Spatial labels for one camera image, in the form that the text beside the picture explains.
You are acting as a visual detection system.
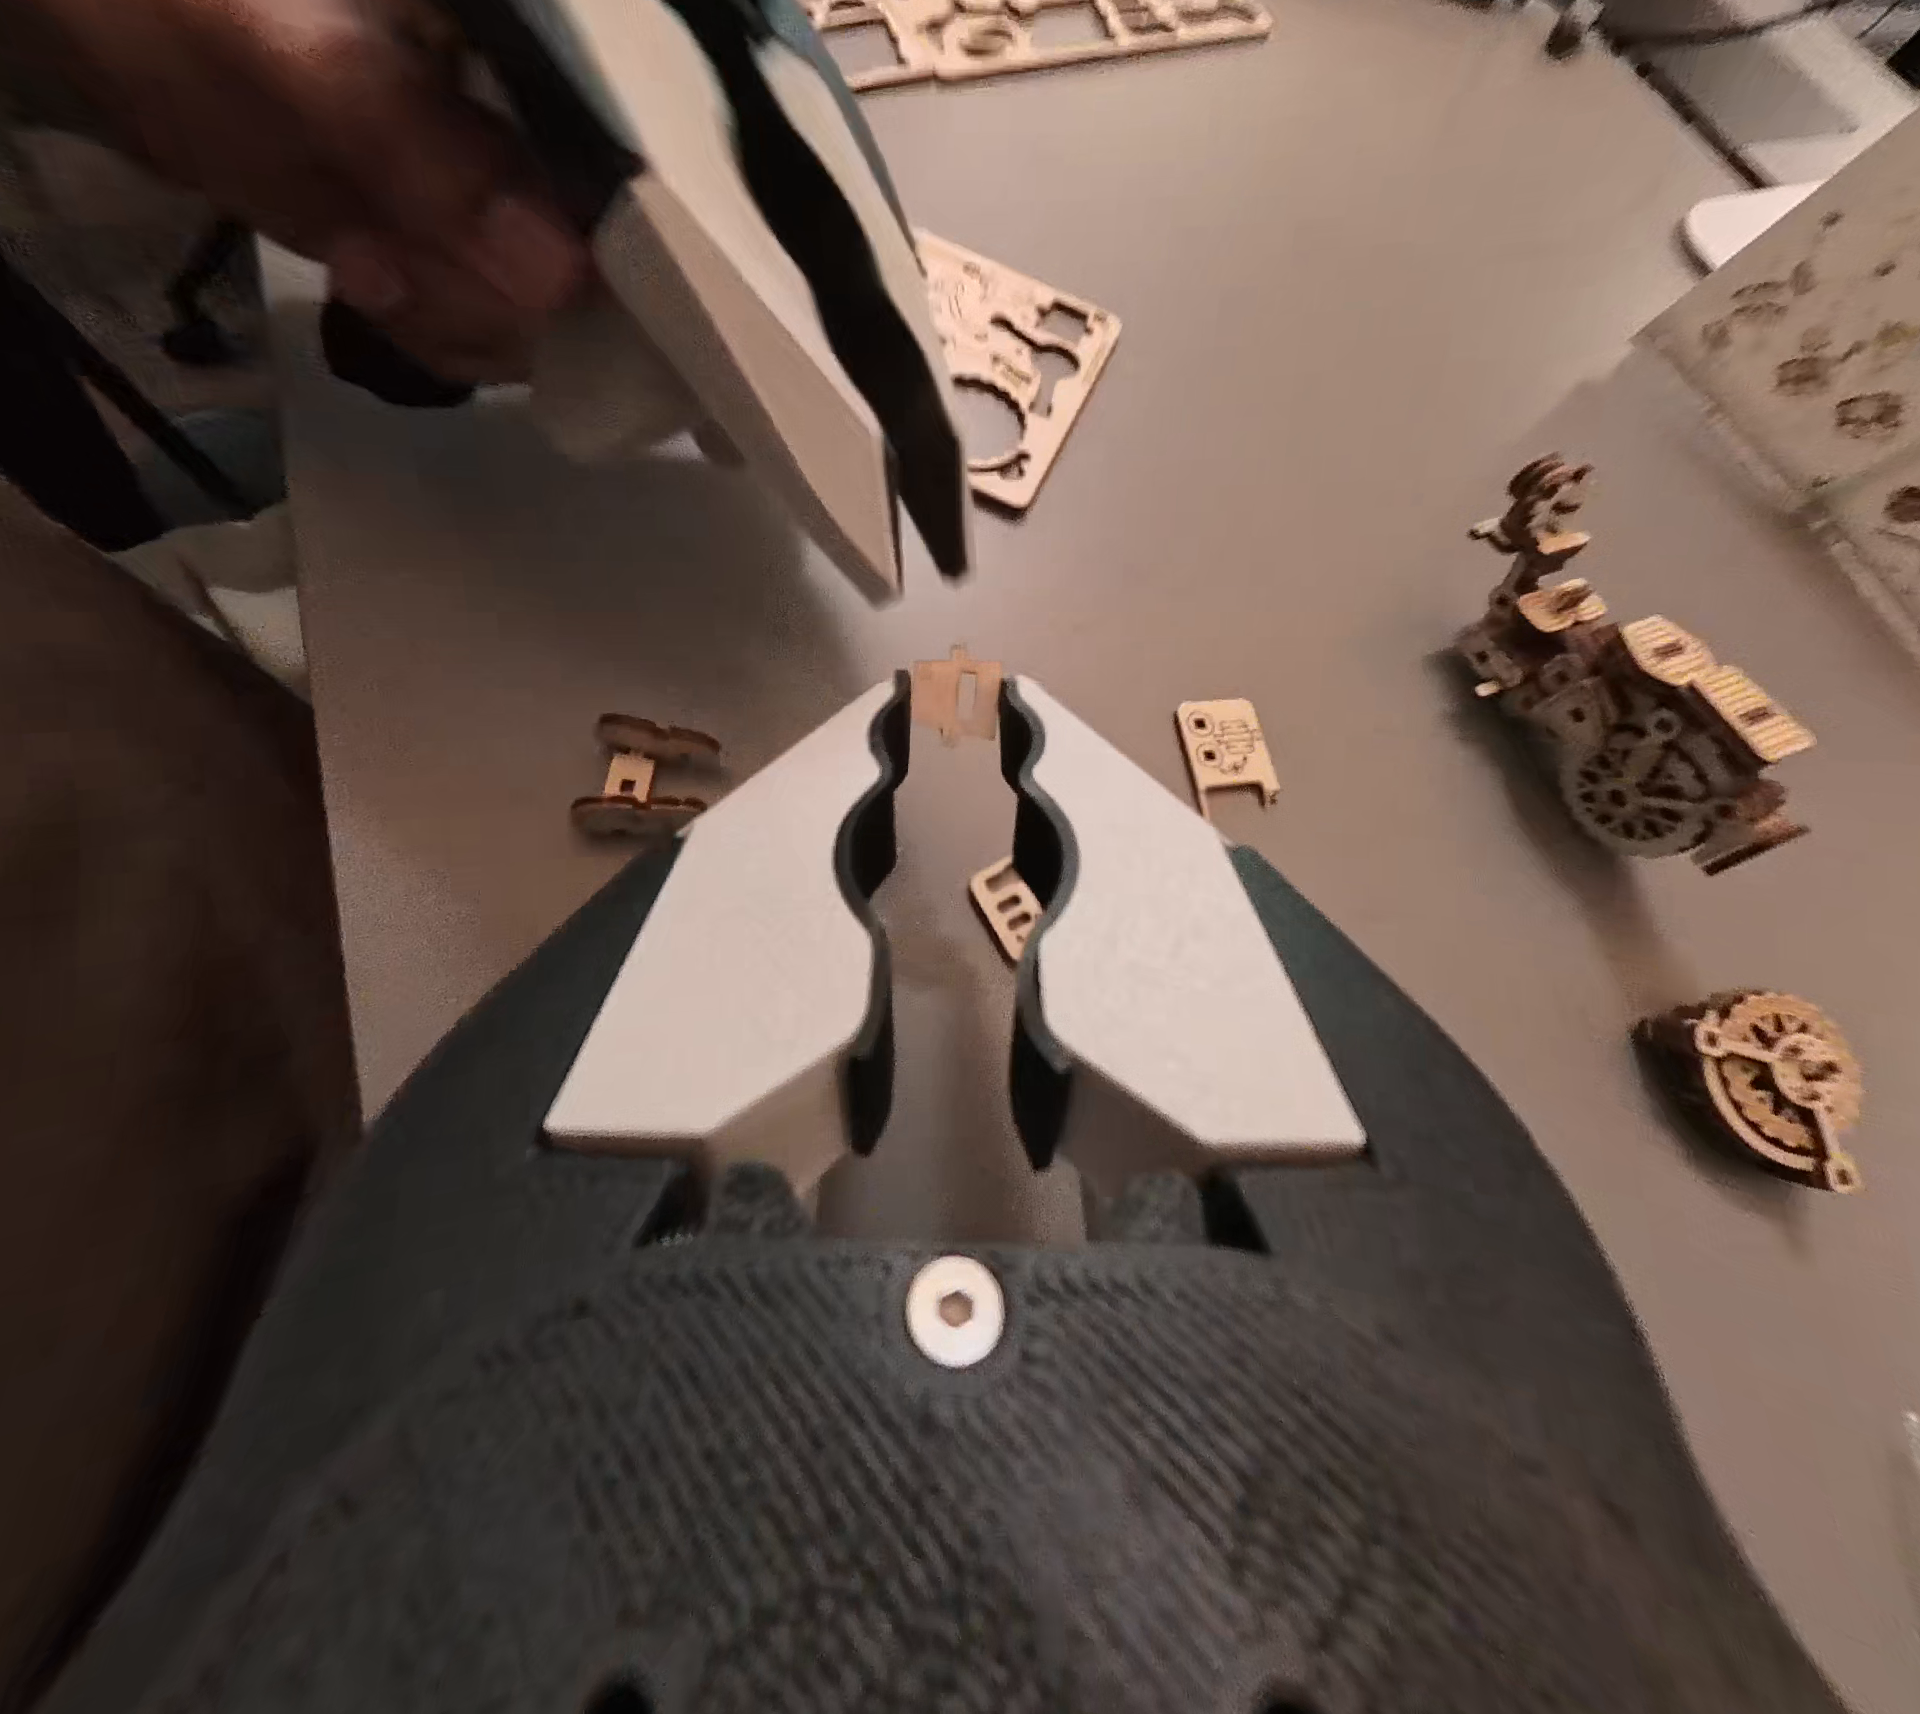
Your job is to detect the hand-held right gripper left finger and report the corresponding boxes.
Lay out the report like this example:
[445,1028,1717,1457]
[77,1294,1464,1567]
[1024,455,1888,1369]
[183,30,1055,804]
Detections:
[540,668,920,1217]

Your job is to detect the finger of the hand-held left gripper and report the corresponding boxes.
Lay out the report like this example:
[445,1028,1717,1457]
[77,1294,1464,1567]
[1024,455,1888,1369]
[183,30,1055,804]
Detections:
[721,19,974,584]
[494,0,907,611]

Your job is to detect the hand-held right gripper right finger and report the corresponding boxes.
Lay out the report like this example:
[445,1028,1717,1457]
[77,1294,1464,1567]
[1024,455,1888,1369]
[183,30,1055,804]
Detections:
[999,672,1374,1240]

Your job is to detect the small wooden puzzle piece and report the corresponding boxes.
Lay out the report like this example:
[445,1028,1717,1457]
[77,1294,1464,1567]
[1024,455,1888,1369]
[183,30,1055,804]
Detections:
[908,643,1007,755]

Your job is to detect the grey desk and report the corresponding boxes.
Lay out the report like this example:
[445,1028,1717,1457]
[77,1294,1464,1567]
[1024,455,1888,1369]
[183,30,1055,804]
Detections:
[203,0,1920,1714]

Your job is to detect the person's left hand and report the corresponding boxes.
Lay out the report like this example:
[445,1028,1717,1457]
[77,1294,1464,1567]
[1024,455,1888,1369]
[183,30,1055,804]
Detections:
[104,0,603,394]

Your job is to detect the flat slotted wooden piece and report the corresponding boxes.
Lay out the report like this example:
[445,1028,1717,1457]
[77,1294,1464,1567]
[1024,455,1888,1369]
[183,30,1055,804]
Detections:
[966,855,1055,969]

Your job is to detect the wooden double wheel piece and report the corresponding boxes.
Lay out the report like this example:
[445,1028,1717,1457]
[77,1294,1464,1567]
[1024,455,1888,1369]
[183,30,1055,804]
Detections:
[570,712,726,845]

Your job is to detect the flat notched wooden piece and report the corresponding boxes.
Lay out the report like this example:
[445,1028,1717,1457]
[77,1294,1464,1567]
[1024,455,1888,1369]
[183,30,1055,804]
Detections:
[1173,696,1287,826]

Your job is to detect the wooden puzzle sheet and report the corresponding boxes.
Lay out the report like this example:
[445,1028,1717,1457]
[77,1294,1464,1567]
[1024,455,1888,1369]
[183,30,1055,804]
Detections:
[780,0,1276,94]

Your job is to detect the wooden puzzle sheet gear holes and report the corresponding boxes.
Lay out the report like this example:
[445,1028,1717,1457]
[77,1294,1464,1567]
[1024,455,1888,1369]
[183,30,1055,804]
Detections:
[913,229,1124,521]

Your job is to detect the wooden model vehicle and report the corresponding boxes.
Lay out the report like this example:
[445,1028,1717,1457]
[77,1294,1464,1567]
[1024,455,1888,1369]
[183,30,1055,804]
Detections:
[1452,455,1820,881]

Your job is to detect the person's brown clothing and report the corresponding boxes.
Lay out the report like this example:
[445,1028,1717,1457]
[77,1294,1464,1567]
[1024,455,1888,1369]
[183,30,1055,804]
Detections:
[0,469,370,1714]

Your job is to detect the small wooden gear assembly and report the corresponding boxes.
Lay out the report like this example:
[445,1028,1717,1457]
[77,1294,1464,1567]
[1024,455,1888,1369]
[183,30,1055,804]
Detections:
[1633,986,1872,1200]

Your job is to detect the printed instruction sheet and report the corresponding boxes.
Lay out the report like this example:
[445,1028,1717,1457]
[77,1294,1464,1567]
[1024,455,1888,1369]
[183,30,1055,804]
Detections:
[1633,113,1920,581]

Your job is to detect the white rounded object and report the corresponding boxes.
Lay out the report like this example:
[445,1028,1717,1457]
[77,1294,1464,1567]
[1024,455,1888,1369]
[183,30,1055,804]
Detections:
[1681,176,1826,279]

